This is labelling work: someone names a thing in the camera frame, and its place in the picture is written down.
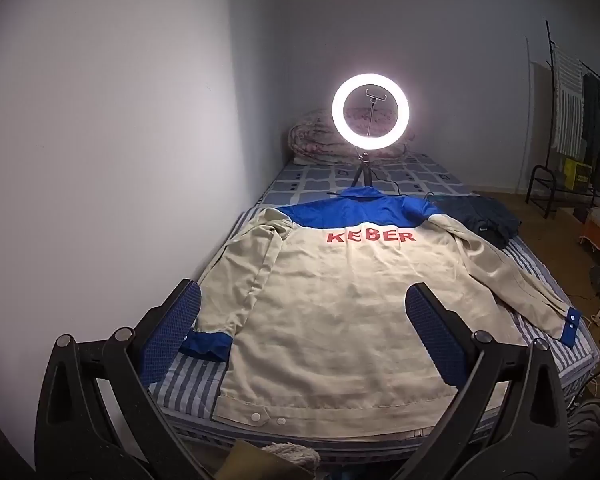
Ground beige fluffy cloth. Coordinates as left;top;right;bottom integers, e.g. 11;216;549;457
259;441;322;477

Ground folded floral quilt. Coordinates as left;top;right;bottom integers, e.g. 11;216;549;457
288;108;408;165

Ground dark striped cloth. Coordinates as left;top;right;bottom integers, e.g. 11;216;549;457
569;399;600;457

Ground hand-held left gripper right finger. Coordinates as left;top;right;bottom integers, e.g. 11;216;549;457
390;282;571;480

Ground black metal clothes rack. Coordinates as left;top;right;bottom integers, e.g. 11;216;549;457
525;20;600;221

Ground blue checkered bed sheet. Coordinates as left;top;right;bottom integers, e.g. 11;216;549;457
252;152;473;209

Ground dark hanging garments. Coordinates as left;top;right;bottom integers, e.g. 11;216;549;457
581;72;600;191

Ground white hanging towel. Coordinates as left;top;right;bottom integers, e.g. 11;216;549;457
551;44;586;158

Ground dark blue folded clothes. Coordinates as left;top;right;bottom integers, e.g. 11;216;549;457
432;195;523;250

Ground blue striped bed sheet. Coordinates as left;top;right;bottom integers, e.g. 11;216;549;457
147;205;600;458

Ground black tripod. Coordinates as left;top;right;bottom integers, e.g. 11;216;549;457
349;149;382;192

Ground yellow box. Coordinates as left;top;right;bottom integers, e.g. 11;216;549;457
562;157;593;191

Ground white ring light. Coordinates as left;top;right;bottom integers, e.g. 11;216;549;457
331;73;410;151

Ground brown cardboard piece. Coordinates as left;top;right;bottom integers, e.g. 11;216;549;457
217;439;311;480

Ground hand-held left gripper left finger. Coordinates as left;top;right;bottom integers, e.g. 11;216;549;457
35;278;216;480

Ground beige and blue work jacket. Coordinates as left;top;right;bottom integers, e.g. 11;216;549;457
180;186;582;433

